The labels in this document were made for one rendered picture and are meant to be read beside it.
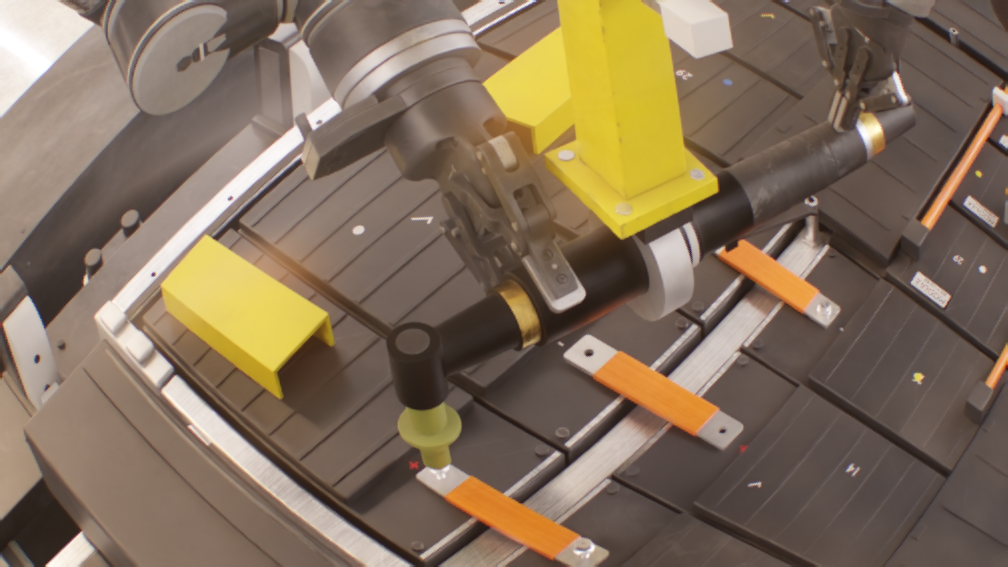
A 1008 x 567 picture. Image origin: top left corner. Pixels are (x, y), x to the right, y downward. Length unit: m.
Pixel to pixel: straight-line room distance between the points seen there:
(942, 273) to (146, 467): 0.70
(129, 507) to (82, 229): 0.78
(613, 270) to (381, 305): 0.22
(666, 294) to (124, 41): 0.48
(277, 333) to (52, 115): 0.73
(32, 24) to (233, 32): 2.92
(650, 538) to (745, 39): 0.57
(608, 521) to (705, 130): 0.39
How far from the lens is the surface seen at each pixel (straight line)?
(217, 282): 1.40
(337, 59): 1.26
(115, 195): 1.94
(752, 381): 1.33
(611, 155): 1.18
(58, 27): 4.04
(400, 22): 1.24
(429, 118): 1.23
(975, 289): 1.41
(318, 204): 1.48
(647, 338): 1.37
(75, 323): 1.66
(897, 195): 1.47
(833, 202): 1.45
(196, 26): 1.25
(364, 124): 1.23
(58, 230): 1.86
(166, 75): 1.26
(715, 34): 1.03
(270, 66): 1.73
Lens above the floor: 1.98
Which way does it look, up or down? 44 degrees down
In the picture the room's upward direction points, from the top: 7 degrees counter-clockwise
